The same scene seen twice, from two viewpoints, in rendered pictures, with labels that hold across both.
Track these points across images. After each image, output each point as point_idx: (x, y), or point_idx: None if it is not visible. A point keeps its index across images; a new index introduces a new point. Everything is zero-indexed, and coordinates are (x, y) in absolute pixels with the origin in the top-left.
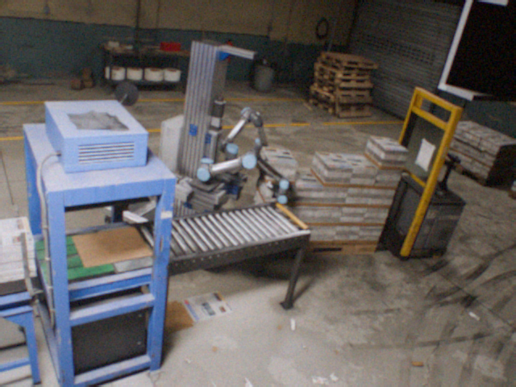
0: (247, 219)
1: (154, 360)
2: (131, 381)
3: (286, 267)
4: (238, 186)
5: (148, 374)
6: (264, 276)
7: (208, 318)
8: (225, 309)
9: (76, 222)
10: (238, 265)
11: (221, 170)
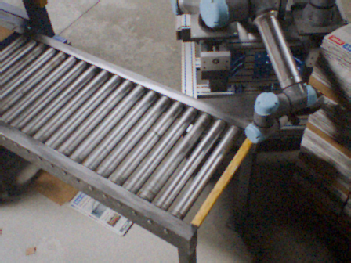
0: (144, 121)
1: None
2: None
3: (302, 259)
4: (304, 63)
5: None
6: (243, 236)
7: (85, 214)
8: (117, 222)
9: (164, 10)
10: (236, 188)
11: (189, 7)
